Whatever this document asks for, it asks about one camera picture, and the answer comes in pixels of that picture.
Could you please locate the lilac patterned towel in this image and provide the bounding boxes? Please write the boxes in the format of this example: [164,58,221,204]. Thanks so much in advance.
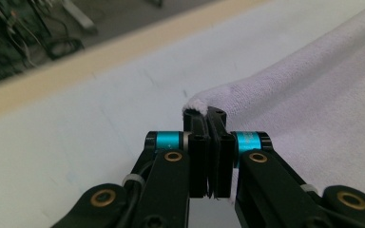
[182,0,365,207]

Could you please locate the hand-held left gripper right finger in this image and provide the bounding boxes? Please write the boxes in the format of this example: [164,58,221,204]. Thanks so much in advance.
[205,106,274,200]

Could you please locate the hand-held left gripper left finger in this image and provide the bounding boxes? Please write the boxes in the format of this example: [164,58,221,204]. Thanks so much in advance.
[144,107,211,200]

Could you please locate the white foam mat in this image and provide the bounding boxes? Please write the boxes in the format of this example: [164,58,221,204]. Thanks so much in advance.
[0,0,365,228]

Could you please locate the white table leg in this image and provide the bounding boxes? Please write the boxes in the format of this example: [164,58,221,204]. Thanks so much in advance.
[61,0,99,35]

